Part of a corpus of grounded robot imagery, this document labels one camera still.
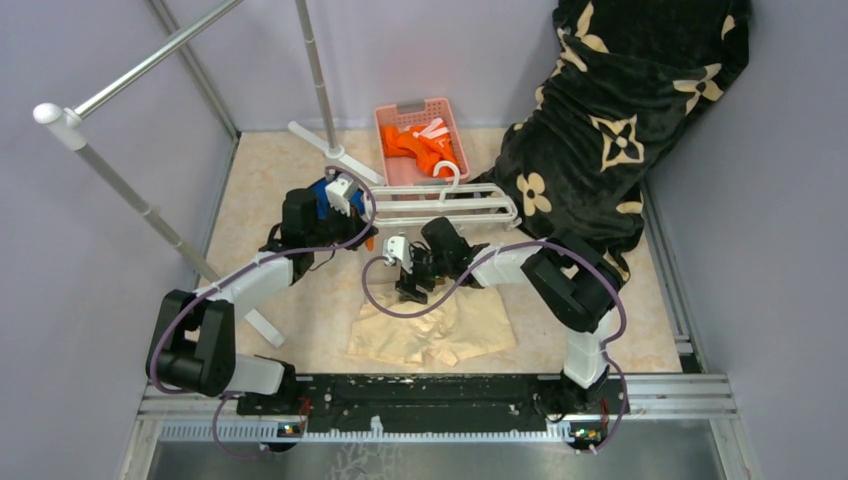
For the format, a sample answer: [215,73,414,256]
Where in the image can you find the cream boxer underwear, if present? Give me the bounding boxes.
[347,288,517,367]

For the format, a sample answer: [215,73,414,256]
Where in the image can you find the orange garment in basket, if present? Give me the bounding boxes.
[380,125,460,178]

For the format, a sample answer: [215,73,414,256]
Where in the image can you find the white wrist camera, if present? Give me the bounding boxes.
[324,174,357,217]
[382,235,413,273]

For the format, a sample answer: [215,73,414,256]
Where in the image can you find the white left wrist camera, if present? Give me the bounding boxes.
[324,174,357,217]

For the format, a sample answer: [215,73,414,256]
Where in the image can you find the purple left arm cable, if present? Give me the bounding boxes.
[146,165,379,461]

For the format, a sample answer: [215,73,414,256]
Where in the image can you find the blue folded cloth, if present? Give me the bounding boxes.
[309,174,365,219]

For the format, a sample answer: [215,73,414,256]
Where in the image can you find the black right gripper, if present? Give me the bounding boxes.
[396,246,452,304]

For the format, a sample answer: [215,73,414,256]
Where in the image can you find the white plastic clip hanger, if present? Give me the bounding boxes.
[363,162,521,229]

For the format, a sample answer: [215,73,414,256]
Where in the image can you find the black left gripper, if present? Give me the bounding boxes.
[306,196,376,250]

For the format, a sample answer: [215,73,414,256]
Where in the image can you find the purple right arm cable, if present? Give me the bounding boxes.
[361,239,629,456]

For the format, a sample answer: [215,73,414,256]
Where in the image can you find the metal drying rack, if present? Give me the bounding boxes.
[32,0,386,348]

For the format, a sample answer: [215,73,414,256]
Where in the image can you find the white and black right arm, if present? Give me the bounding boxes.
[383,217,624,412]

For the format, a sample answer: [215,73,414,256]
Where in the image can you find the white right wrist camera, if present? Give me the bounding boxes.
[382,235,413,273]

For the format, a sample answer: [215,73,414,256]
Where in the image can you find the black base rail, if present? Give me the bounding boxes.
[236,373,629,434]

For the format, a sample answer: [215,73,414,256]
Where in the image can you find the black floral blanket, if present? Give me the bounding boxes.
[480,1,753,278]

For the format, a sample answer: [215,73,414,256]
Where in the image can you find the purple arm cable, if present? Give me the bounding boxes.
[146,165,379,461]
[361,239,629,456]

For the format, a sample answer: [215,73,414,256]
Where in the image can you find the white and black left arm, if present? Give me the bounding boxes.
[146,188,378,414]

